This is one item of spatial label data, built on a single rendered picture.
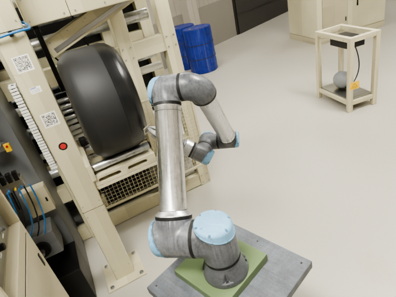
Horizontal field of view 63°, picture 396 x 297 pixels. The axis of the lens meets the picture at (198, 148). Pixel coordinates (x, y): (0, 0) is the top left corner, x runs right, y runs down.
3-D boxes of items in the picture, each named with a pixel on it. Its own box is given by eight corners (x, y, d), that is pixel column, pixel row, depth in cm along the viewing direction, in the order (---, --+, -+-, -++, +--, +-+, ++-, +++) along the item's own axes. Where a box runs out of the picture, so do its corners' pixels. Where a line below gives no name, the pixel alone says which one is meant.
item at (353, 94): (349, 112, 353) (350, 38, 314) (316, 96, 405) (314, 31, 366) (376, 103, 358) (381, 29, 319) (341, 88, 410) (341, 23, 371)
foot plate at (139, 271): (109, 294, 214) (108, 291, 213) (102, 267, 236) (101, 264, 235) (147, 273, 222) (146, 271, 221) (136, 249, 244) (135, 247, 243)
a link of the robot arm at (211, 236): (238, 269, 121) (229, 236, 112) (194, 268, 126) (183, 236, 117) (241, 237, 133) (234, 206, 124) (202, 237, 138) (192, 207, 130)
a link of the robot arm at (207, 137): (221, 142, 190) (217, 154, 180) (202, 144, 194) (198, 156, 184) (217, 128, 185) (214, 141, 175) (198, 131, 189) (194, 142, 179)
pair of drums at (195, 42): (190, 61, 683) (181, 22, 644) (228, 63, 611) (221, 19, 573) (167, 72, 647) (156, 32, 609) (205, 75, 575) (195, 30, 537)
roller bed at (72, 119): (58, 149, 210) (36, 107, 196) (56, 141, 222) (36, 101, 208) (87, 137, 216) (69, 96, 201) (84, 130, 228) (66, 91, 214)
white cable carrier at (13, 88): (51, 170, 175) (7, 87, 152) (50, 166, 179) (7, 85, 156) (59, 167, 176) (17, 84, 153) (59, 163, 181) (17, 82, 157)
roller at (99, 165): (89, 164, 176) (90, 165, 180) (92, 171, 176) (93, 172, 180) (148, 139, 186) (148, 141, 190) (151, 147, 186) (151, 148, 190)
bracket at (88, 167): (92, 182, 175) (85, 167, 170) (82, 154, 207) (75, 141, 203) (98, 180, 176) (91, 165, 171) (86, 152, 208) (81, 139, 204)
